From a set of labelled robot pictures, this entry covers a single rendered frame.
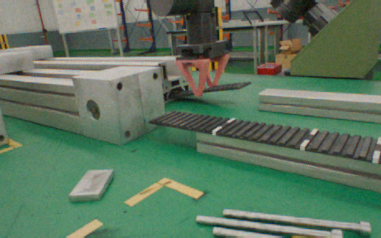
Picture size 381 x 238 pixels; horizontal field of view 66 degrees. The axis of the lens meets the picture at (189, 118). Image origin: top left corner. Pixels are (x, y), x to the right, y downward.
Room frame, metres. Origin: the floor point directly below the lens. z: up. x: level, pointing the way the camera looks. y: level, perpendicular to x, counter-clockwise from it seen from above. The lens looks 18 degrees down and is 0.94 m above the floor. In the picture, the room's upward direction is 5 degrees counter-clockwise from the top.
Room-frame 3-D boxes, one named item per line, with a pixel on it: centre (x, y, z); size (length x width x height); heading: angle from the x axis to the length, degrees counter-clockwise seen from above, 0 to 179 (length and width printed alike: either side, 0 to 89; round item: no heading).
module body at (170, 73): (0.87, 0.34, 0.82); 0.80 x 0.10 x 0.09; 52
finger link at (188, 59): (0.57, -0.03, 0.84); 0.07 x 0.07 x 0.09; 52
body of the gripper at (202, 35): (0.58, -0.04, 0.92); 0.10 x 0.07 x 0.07; 142
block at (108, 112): (0.46, 0.10, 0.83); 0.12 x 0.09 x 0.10; 142
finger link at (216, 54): (0.59, -0.04, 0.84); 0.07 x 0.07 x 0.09; 52
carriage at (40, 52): (1.02, 0.54, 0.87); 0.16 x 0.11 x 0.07; 52
